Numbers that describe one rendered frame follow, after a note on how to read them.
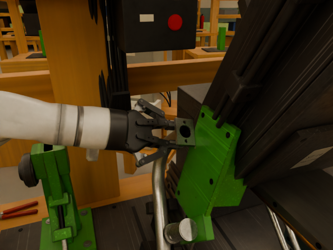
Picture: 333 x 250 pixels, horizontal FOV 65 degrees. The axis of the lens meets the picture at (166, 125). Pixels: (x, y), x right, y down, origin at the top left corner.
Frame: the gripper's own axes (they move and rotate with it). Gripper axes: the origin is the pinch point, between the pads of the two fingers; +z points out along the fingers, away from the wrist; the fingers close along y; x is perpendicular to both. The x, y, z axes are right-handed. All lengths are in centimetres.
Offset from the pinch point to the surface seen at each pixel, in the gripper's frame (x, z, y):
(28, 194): 206, -33, 11
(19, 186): 219, -41, 20
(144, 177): 44.2, 9.9, -1.1
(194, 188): -0.5, 2.9, -10.6
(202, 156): -4.7, 2.9, -5.3
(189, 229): -0.8, 0.9, -17.8
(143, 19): -3.6, -7.6, 23.8
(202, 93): 5.4, 11.5, 14.2
